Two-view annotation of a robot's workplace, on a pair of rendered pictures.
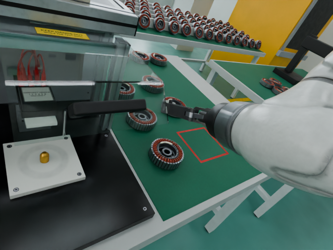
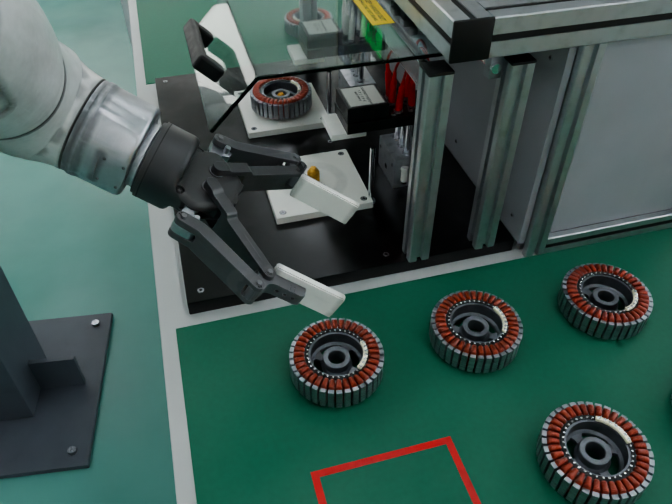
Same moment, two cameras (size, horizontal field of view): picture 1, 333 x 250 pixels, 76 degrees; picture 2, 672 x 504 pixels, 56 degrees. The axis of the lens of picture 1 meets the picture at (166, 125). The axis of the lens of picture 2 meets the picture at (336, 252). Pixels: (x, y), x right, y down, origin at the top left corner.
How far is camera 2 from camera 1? 0.88 m
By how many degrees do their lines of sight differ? 86
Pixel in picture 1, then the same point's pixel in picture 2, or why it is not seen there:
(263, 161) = not seen: hidden behind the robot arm
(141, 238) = (162, 293)
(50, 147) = (341, 185)
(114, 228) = (184, 250)
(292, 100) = not seen: hidden behind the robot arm
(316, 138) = not seen: outside the picture
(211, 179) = (245, 479)
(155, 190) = (242, 330)
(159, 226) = (169, 321)
